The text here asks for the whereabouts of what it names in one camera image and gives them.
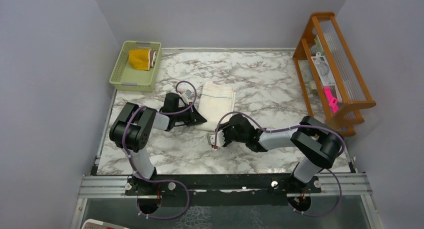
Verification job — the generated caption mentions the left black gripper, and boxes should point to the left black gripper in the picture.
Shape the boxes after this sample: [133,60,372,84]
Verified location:
[173,101,207,126]

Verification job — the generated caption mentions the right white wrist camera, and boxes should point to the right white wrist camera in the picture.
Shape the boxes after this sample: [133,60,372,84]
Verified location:
[206,129,226,151]

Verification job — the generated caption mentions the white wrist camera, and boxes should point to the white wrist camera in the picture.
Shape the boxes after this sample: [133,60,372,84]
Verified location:
[206,129,226,151]
[180,89,193,105]

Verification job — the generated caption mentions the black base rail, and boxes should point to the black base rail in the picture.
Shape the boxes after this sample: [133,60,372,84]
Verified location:
[124,173,322,207]

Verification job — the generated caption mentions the green plastic basket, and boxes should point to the green plastic basket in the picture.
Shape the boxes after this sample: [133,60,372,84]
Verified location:
[109,40,162,93]

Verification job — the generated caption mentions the brown yellow bear towel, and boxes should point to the brown yellow bear towel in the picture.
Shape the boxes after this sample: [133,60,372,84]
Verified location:
[128,49,158,71]

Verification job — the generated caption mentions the pink plastic item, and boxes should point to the pink plastic item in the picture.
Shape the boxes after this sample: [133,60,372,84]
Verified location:
[323,86,342,114]

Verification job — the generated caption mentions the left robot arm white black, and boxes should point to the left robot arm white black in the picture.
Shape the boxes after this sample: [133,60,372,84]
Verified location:
[109,92,207,195]

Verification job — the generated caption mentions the orange wooden rack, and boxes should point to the orange wooden rack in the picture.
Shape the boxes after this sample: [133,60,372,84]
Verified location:
[292,11,376,137]

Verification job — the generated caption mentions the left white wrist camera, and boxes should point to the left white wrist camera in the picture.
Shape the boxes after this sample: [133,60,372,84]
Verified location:
[180,89,193,105]

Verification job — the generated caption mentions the white packaged item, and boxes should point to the white packaged item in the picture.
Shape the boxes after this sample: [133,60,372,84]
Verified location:
[311,52,336,87]

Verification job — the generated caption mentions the red white box corner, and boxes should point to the red white box corner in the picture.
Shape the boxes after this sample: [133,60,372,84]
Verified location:
[81,219,128,229]

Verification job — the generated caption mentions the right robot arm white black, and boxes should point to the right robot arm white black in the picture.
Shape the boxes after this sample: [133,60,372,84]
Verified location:
[207,111,346,193]

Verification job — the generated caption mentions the cream white towel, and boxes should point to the cream white towel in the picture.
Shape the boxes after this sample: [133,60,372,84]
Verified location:
[194,81,236,132]

